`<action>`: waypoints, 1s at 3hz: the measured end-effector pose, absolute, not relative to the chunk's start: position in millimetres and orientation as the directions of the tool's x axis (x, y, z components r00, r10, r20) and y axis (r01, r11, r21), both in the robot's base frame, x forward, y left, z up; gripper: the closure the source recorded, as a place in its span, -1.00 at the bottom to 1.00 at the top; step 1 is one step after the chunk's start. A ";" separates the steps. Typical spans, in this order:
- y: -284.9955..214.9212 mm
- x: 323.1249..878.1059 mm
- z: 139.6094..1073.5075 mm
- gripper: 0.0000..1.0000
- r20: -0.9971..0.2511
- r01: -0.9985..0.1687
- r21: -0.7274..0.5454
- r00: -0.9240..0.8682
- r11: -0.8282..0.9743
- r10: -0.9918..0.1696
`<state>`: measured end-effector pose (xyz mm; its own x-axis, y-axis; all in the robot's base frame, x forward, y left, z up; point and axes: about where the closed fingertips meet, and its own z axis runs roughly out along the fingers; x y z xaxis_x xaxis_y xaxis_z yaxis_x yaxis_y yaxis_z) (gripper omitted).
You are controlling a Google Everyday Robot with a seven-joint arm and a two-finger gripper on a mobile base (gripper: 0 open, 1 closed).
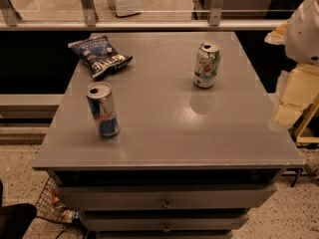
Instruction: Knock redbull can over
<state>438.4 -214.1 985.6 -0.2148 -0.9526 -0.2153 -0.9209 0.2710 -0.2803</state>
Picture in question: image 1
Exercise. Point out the black chair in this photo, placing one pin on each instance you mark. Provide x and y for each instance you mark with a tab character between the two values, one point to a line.
15	219

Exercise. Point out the yellow frame stand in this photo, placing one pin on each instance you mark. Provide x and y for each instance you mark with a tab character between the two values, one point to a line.
301	128

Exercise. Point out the upper drawer knob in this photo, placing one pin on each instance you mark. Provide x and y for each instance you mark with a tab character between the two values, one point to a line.
167	205

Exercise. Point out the blue Kettle chips bag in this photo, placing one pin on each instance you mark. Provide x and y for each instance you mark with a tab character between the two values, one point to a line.
100	56

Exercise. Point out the lower drawer knob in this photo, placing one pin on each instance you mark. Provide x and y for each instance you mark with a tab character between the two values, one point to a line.
166	229

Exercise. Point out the wire mesh basket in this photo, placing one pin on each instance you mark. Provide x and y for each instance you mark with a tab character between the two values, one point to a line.
50	208

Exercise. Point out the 7up soda can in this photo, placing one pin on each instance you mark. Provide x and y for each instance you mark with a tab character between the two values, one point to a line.
206	66

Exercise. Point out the Red Bull can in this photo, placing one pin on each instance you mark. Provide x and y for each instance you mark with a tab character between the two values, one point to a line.
100	99

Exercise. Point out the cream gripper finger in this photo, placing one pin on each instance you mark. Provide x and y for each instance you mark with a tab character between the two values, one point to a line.
295	92

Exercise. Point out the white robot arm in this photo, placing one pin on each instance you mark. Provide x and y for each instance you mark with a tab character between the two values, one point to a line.
301	37

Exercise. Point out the grey drawer cabinet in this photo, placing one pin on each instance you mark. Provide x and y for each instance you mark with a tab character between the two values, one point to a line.
210	152

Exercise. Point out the drawer knob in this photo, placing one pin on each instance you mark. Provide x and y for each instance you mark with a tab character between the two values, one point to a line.
166	229
167	205

